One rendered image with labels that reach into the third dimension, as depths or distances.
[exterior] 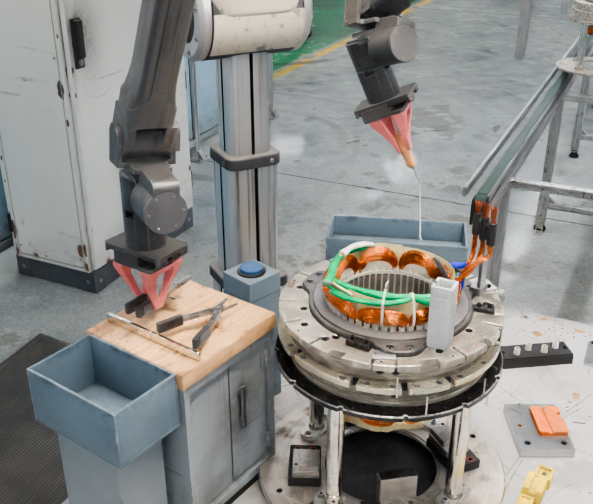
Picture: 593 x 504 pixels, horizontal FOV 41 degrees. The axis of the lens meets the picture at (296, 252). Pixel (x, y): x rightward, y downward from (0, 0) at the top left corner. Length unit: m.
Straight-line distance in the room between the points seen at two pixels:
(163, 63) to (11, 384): 2.15
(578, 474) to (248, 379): 0.56
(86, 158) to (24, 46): 0.47
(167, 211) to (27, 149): 2.43
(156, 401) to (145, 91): 0.39
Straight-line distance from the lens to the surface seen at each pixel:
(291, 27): 1.41
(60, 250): 3.51
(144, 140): 1.04
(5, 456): 2.68
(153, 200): 0.99
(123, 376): 1.14
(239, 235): 1.51
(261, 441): 1.29
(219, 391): 1.14
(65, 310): 3.41
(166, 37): 0.94
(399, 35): 1.26
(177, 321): 1.12
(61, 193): 3.37
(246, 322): 1.15
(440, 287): 1.01
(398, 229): 1.50
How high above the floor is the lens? 1.66
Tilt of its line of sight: 26 degrees down
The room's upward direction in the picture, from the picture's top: straight up
